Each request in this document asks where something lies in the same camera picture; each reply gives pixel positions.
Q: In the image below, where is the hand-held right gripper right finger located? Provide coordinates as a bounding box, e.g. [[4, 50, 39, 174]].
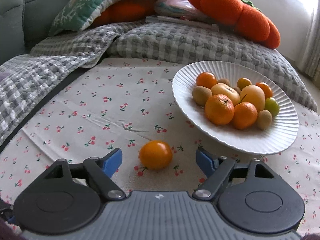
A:
[[192, 148, 285, 202]]

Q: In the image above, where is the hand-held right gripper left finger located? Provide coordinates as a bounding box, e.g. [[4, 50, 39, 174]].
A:
[[30, 148, 126, 202]]

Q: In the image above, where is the orange mandarin with stem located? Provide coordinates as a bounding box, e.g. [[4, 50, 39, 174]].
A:
[[231, 94, 258, 130]]

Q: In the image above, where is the yellow apple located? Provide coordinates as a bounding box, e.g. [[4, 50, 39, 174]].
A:
[[210, 83, 241, 105]]

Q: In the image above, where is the white ribbed plate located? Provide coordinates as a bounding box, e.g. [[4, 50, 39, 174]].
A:
[[172, 61, 300, 155]]

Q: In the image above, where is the large pale orange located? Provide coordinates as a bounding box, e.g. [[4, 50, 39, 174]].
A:
[[239, 85, 265, 112]]

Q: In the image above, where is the small green tomato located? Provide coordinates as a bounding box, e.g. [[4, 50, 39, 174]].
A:
[[264, 97, 280, 117]]

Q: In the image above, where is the small yellow tomato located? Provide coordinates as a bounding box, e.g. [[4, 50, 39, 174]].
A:
[[237, 77, 252, 90]]

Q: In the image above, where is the cherry print tablecloth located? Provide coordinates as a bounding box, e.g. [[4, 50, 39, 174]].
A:
[[0, 57, 320, 230]]

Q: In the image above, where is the grey checked quilted cover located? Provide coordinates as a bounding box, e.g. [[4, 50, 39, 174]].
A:
[[0, 26, 120, 145], [107, 22, 318, 112]]

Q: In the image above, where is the person's maroon clothing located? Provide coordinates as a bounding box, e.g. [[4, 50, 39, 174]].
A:
[[0, 215, 23, 240]]

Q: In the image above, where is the flat stack of books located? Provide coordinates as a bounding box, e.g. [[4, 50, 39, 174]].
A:
[[145, 15, 220, 32]]

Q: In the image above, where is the plain orange cushion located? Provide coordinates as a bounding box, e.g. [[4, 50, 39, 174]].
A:
[[92, 0, 160, 28]]

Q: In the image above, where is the orange pumpkin cushion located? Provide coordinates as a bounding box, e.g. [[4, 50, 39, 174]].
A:
[[187, 0, 281, 49]]

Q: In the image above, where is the grey curtain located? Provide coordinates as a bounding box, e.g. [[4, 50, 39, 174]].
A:
[[297, 5, 320, 80]]

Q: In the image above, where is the green embroidered pillow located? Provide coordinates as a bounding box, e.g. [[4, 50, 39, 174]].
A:
[[49, 0, 125, 37]]

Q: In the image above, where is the translucent plastic bag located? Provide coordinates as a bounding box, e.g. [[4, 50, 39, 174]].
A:
[[154, 0, 208, 20]]

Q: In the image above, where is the grey-green sofa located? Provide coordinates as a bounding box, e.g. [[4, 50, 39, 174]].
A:
[[0, 0, 83, 65]]

